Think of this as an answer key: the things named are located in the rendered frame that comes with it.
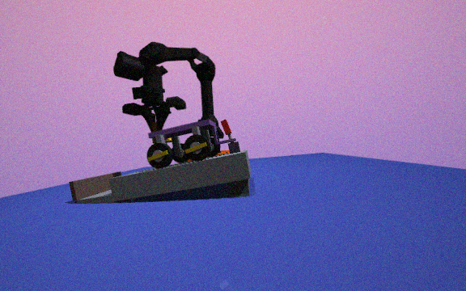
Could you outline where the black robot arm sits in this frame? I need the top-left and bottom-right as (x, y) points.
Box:
(113, 42), (224, 140)

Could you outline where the red-headed grey pin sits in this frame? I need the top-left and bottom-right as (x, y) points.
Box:
(221, 120), (232, 139)

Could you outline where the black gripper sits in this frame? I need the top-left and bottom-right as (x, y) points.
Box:
(122, 82), (187, 132)

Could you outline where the grey ramp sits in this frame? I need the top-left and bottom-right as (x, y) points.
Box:
(69, 141), (251, 204)

